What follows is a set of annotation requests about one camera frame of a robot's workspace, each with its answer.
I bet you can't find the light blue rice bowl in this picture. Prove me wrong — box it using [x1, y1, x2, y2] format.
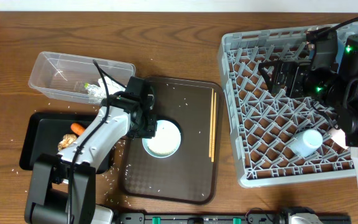
[142, 119, 181, 159]

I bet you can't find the white napkin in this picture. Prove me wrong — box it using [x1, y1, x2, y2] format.
[98, 77, 125, 98]

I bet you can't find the wooden chopstick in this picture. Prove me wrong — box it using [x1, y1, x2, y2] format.
[208, 89, 214, 158]
[211, 92, 217, 163]

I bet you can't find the green yellow snack wrapper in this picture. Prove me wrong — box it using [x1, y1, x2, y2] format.
[84, 83, 106, 98]

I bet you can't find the orange carrot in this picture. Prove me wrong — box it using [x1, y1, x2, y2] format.
[70, 123, 85, 136]

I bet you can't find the light blue cup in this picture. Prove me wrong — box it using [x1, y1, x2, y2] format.
[287, 129, 323, 157]

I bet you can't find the pink cup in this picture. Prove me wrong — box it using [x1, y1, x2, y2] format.
[328, 128, 348, 149]

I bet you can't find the brown mushroom scrap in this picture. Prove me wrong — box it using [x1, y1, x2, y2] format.
[58, 134, 77, 151]

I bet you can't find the large blue plate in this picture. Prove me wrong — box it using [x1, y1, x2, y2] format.
[335, 39, 345, 67]

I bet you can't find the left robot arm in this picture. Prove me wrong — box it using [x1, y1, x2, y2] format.
[24, 93, 157, 223]

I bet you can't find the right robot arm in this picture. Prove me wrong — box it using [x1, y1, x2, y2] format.
[258, 31, 358, 184]

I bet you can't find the grey plastic dishwasher rack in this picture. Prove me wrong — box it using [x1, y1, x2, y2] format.
[217, 26, 356, 188]

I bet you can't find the dark brown serving tray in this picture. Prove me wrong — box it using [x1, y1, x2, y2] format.
[118, 77, 224, 205]

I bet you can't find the clear plastic bin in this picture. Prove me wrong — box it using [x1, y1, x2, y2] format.
[28, 51, 136, 105]

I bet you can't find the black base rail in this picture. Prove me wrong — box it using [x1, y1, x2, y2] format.
[113, 212, 352, 224]

